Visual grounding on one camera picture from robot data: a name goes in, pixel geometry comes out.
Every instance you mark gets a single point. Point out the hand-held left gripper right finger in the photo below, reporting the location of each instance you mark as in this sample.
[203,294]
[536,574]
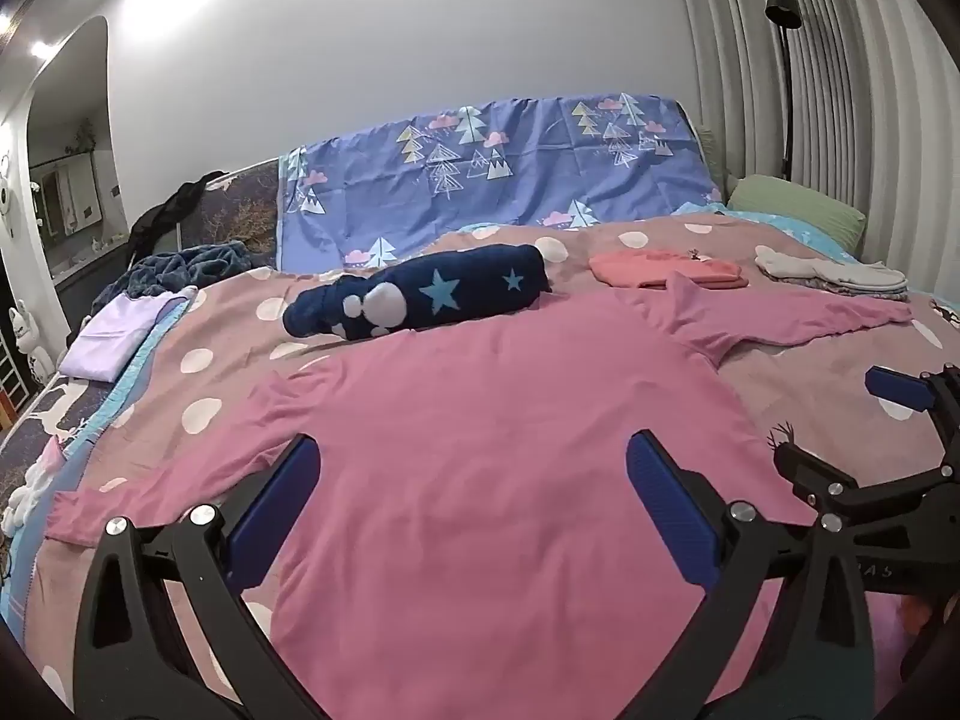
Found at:
[667,517]

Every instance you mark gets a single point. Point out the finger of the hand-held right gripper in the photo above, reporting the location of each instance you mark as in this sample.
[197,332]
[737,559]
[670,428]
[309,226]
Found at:
[810,476]
[896,388]

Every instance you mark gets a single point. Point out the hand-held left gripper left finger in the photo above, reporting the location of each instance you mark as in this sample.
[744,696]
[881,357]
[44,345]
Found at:
[274,517]

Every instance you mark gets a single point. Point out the pink long-sleeve shirt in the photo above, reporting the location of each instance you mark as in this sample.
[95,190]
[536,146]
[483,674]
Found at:
[487,427]

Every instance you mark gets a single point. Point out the grey patterned folded garment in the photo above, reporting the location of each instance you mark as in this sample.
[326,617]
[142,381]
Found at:
[862,294]

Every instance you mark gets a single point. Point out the white folded garment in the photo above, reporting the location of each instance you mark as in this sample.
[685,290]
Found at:
[825,270]

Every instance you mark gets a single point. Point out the teal printed sheet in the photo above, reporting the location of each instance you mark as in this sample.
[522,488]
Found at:
[784,229]

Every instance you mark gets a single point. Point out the green pillow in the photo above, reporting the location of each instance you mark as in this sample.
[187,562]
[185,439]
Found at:
[795,206]

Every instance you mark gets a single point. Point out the grey unicorn-print sheet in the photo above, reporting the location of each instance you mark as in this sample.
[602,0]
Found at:
[67,405]

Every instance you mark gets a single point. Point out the lavender folded garment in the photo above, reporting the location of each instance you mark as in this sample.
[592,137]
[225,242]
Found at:
[112,337]

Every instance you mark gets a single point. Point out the coral folded garment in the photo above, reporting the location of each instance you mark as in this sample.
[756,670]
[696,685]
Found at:
[660,268]

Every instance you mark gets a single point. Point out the dark blue fleece blanket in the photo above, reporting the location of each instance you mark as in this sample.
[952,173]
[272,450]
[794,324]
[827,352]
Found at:
[187,262]

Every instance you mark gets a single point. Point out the navy star-print garment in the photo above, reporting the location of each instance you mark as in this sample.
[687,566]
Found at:
[450,281]

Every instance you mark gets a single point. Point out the white cat figurine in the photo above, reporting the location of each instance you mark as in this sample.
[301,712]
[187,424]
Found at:
[26,337]

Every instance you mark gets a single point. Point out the dark floral cloth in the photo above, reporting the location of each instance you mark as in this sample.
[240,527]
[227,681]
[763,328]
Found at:
[240,210]

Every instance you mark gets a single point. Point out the grey pleated curtain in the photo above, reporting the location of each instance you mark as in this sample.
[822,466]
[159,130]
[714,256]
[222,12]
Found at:
[750,75]

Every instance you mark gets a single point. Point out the blue tree-print sheet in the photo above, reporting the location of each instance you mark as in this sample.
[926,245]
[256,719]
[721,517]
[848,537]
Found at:
[510,172]

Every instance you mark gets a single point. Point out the black floor lamp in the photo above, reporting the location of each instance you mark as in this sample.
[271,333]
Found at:
[784,7]

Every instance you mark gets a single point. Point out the black clothing on rail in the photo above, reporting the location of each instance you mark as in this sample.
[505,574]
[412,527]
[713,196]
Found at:
[161,221]

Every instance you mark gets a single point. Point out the wall mirror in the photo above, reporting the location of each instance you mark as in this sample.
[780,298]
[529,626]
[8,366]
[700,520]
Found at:
[71,199]

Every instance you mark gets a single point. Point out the white wall ornament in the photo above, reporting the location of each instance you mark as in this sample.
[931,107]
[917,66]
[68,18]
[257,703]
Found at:
[4,199]

